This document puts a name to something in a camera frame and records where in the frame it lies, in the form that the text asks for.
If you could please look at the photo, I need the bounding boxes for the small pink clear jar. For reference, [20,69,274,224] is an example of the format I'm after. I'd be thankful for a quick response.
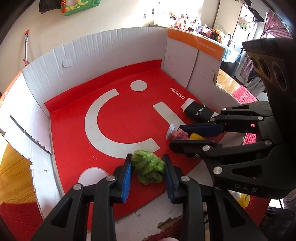
[166,124,189,140]

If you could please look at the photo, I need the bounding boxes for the small yellow toy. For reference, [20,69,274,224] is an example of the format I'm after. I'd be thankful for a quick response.
[189,133,205,141]

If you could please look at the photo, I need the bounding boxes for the yellow round tin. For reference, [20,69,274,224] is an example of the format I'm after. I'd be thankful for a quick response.
[228,190,250,208]

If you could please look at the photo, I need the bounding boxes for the green shopping bag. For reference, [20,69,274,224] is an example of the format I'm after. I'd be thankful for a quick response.
[61,0,101,16]

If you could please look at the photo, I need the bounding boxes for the blue cloth covered desk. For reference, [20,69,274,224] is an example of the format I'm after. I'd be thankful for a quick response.
[220,47,241,78]

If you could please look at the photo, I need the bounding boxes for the red Miniso bag liner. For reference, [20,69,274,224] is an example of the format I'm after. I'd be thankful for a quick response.
[44,59,226,230]

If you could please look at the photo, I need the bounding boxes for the green fuzzy scrunchie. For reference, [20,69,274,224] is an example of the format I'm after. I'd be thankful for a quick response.
[131,150,166,185]

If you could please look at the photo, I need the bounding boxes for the orange white cardboard box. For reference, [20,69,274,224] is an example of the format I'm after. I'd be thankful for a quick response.
[1,27,237,240]

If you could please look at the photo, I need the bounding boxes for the red knitted table mat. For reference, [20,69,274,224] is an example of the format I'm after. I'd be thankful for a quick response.
[1,86,270,240]

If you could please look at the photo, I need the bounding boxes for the orange tipped metal pole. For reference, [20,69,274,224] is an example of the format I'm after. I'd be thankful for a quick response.
[23,30,29,66]

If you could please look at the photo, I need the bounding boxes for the black bag on wall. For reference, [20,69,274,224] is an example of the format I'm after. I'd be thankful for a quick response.
[39,0,61,13]

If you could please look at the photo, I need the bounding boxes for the black white plush roll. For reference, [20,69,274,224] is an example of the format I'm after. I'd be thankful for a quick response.
[181,98,219,123]

